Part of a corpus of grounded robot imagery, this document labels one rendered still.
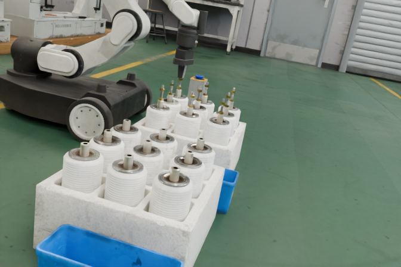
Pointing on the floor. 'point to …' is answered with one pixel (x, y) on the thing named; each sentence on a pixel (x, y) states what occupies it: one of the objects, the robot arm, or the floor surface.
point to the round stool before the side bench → (155, 23)
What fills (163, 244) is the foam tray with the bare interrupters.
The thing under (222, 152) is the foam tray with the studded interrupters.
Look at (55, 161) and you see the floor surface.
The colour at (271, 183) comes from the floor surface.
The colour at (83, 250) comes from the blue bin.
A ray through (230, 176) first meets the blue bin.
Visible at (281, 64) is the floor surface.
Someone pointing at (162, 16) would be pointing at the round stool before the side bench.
